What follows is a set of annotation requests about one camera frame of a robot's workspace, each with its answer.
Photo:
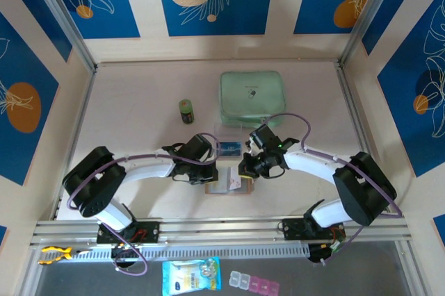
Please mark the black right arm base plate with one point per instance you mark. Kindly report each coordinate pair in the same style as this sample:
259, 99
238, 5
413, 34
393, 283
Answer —
292, 230

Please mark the clear acrylic tray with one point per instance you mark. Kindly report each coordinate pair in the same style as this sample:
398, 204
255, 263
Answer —
226, 132

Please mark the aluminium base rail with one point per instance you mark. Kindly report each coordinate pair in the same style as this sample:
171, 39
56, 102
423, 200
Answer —
222, 230

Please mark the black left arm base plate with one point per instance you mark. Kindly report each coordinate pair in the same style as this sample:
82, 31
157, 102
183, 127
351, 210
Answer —
149, 230

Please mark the white and pink pill organizer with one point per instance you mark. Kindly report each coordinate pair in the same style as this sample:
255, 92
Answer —
257, 283

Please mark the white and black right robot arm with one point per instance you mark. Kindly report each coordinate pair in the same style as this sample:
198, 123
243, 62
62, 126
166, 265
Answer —
309, 165

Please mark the aluminium corner post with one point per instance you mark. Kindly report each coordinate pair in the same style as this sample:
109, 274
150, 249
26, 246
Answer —
372, 14
64, 14

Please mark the mint green zip pouch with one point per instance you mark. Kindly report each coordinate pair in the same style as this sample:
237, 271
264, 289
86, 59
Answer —
250, 101

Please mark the aluminium table edge rail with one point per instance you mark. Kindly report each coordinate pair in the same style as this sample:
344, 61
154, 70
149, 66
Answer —
358, 119
81, 119

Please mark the white credit card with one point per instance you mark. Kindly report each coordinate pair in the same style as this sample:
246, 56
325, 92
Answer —
235, 181

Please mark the blue and yellow snack packet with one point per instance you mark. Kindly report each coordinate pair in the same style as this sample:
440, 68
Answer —
191, 275

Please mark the brown leather card holder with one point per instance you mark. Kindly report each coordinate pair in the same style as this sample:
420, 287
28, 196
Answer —
217, 183

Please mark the blue credit card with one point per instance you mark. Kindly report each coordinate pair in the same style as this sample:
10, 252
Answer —
231, 149

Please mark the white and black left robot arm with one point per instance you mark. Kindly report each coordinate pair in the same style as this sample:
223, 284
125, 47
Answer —
149, 171

